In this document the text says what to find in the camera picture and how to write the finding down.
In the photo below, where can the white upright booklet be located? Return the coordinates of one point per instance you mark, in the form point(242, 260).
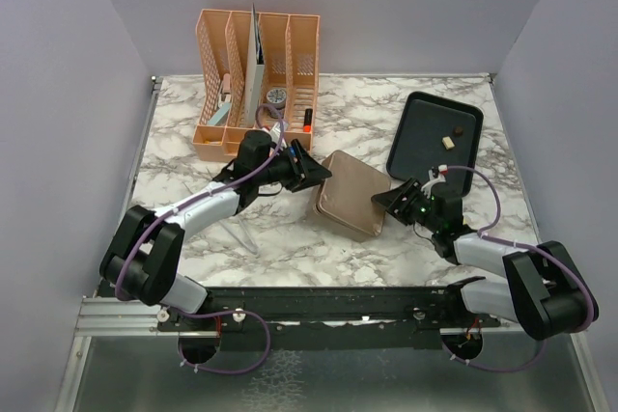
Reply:
point(255, 69)

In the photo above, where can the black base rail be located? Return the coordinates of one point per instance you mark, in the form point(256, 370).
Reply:
point(253, 318)

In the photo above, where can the black orange marker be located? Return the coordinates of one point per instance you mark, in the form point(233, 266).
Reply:
point(308, 120)

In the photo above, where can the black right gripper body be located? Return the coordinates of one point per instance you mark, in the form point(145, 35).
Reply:
point(417, 209)

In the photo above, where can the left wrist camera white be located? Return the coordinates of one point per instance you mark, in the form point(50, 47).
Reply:
point(276, 131)

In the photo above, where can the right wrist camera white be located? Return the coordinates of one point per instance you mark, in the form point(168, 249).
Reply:
point(436, 176)

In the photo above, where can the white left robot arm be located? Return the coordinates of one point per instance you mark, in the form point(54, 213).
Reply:
point(142, 259)

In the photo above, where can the rose gold tin lid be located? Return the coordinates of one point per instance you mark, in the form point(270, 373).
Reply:
point(350, 177)

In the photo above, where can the black plastic tray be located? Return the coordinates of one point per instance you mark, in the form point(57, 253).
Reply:
point(417, 144)

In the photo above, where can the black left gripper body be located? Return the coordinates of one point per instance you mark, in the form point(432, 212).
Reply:
point(293, 175)

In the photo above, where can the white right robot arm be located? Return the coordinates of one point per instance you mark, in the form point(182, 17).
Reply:
point(542, 290)

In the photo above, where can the gold chocolate tin box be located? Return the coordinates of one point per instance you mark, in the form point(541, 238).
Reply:
point(365, 224)

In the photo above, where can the peach plastic desk organizer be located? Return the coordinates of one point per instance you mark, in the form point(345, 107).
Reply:
point(291, 45)

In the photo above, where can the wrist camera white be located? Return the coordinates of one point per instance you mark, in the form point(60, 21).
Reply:
point(276, 131)
point(436, 176)

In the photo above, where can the small round patterned jar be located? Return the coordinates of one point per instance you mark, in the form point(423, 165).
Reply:
point(276, 99)

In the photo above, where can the pink stapler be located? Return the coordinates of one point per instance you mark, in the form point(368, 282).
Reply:
point(225, 90)

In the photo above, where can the cream square chocolate piece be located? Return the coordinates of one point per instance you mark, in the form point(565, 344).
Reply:
point(448, 143)

